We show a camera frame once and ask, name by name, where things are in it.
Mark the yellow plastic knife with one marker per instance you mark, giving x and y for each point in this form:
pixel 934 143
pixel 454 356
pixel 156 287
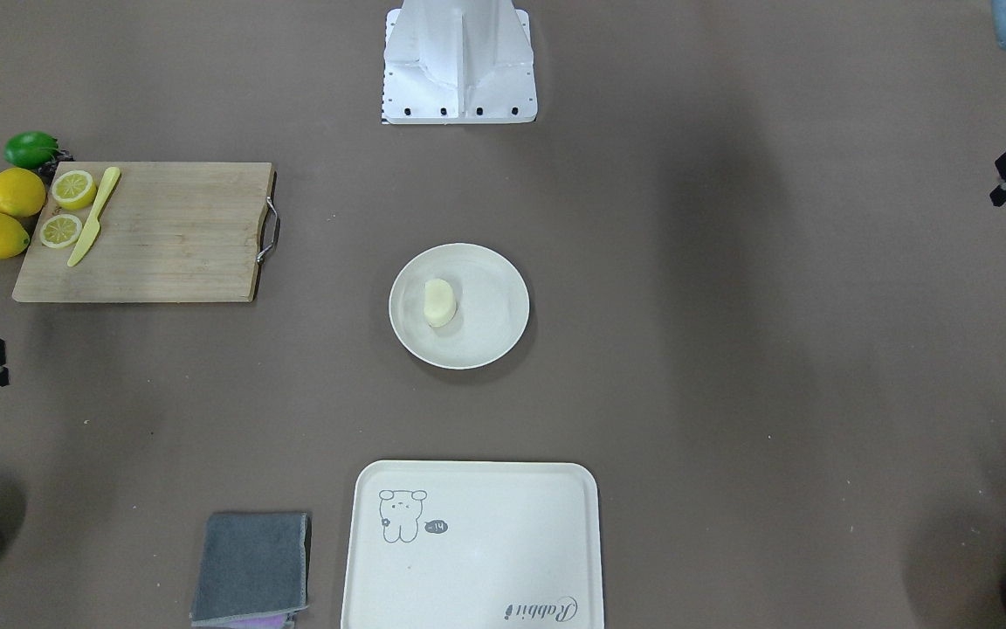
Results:
pixel 91 227

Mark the white camera stand base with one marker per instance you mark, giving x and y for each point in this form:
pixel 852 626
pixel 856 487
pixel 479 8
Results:
pixel 458 62

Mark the green lime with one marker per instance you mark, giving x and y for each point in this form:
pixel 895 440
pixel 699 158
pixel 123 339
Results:
pixel 31 150

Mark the lemon half slice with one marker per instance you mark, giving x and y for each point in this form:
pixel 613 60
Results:
pixel 60 231
pixel 74 190

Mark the cream round plate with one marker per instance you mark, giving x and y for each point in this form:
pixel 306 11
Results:
pixel 492 306

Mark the wooden cutting board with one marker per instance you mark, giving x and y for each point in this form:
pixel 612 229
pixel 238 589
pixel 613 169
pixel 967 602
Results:
pixel 172 232

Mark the whole yellow lemon upper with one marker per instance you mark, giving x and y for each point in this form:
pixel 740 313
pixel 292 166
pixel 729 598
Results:
pixel 22 193

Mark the cream rectangular rabbit tray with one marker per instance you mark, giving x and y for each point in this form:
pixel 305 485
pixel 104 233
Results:
pixel 474 544

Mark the lower lemon half slice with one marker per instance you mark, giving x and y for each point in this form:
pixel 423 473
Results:
pixel 60 231

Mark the upper lemon half slice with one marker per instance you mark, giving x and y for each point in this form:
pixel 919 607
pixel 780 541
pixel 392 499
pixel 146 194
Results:
pixel 74 190

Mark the grey folded cloth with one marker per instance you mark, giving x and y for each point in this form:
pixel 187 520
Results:
pixel 252 570

